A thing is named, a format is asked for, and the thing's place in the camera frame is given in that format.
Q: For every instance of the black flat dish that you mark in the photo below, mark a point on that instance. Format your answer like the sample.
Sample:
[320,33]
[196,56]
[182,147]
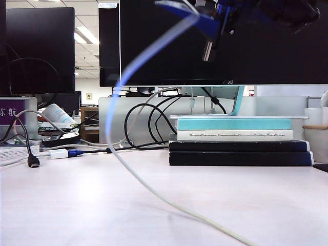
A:
[61,140]

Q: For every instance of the green magazine stack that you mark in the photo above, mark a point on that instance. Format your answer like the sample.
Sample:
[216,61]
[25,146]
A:
[51,127]

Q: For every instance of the white adapter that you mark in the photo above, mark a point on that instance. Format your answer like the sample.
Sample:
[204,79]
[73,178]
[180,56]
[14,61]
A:
[58,154]

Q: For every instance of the silver monitor stand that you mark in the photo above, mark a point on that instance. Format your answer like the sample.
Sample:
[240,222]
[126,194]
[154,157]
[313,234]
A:
[237,102]

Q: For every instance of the white storage box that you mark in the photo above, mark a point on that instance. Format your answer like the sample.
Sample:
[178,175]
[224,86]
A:
[316,116]

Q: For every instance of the white printed paper box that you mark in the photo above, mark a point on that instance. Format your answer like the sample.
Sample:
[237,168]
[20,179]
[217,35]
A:
[12,153]

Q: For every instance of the purple name sign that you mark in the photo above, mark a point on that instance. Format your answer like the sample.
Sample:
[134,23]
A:
[10,112]

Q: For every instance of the silver Dell laptop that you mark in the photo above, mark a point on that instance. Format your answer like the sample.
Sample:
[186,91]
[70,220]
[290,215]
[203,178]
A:
[321,168]

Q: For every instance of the white cup wooden lid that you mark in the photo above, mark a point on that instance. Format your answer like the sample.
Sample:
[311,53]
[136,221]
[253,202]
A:
[317,146]

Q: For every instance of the brown wooden cabinet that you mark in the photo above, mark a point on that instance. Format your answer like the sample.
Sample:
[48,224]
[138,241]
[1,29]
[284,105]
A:
[89,123]

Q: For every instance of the white paperback book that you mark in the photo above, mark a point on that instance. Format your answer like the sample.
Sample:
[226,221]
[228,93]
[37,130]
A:
[184,135]

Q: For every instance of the rolled white printed paper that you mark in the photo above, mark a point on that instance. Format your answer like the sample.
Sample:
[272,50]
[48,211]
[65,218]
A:
[57,114]

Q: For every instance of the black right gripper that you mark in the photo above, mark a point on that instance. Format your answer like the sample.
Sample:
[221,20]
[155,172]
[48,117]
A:
[276,12]

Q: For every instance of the black computer monitor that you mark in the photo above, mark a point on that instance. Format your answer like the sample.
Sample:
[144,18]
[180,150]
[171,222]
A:
[109,51]
[41,38]
[2,51]

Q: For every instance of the small white hanging tag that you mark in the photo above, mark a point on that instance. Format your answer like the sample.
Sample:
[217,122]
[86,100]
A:
[191,103]

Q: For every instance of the black hardcover book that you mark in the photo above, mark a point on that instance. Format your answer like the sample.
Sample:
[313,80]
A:
[230,159]
[230,146]

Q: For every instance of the black AOC monitor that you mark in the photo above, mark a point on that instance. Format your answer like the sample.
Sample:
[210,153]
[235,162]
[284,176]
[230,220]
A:
[166,64]

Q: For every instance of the teal paperback book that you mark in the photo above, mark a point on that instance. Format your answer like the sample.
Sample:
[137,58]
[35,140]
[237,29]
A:
[230,124]

